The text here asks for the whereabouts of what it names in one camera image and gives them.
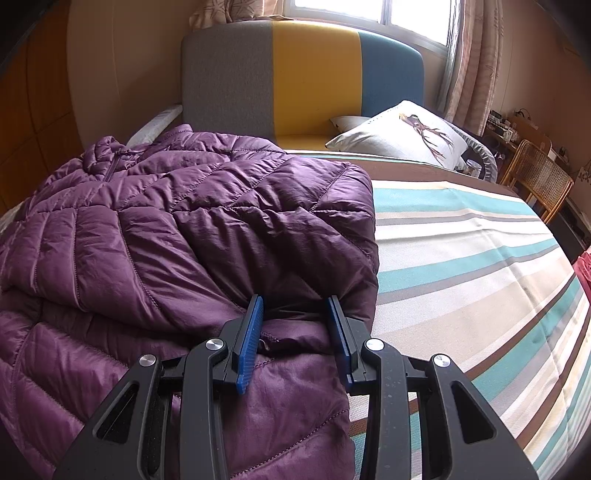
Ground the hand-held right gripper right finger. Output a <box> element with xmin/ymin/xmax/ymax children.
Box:
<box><xmin>325</xmin><ymin>295</ymin><xmax>539</xmax><ymax>480</ymax></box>

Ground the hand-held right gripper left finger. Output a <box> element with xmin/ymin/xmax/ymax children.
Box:
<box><xmin>53</xmin><ymin>294</ymin><xmax>266</xmax><ymax>480</ymax></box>

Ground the purple puffer jacket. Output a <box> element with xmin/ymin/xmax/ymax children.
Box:
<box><xmin>0</xmin><ymin>124</ymin><xmax>380</xmax><ymax>480</ymax></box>

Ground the bed with striped sheet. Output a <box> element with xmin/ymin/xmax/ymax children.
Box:
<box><xmin>281</xmin><ymin>150</ymin><xmax>591</xmax><ymax>480</ymax></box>

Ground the white deer print pillow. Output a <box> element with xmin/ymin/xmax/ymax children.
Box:
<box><xmin>325</xmin><ymin>100</ymin><xmax>469</xmax><ymax>171</ymax></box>

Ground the grey pillow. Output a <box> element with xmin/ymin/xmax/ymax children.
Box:
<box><xmin>329</xmin><ymin>115</ymin><xmax>372</xmax><ymax>132</ymax></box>

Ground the pink cloth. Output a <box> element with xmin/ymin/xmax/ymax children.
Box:
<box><xmin>573</xmin><ymin>247</ymin><xmax>591</xmax><ymax>296</ymax></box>

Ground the rattan chair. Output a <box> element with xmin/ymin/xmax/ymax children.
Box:
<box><xmin>499</xmin><ymin>138</ymin><xmax>575</xmax><ymax>224</ymax></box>

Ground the cluttered wooden desk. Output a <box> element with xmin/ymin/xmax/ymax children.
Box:
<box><xmin>480</xmin><ymin>108</ymin><xmax>555</xmax><ymax>158</ymax></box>

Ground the grey yellow blue sofa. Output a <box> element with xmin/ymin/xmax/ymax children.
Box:
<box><xmin>127</xmin><ymin>19</ymin><xmax>499</xmax><ymax>185</ymax></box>

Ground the beige patterned curtain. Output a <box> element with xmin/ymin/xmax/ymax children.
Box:
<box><xmin>443</xmin><ymin>0</ymin><xmax>504</xmax><ymax>137</ymax></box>
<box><xmin>189</xmin><ymin>0</ymin><xmax>296</xmax><ymax>28</ymax></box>

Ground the wooden wardrobe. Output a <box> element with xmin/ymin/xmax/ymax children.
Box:
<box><xmin>0</xmin><ymin>9</ymin><xmax>88</xmax><ymax>217</ymax></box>

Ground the window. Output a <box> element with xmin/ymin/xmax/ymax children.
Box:
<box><xmin>291</xmin><ymin>0</ymin><xmax>462</xmax><ymax>47</ymax></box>

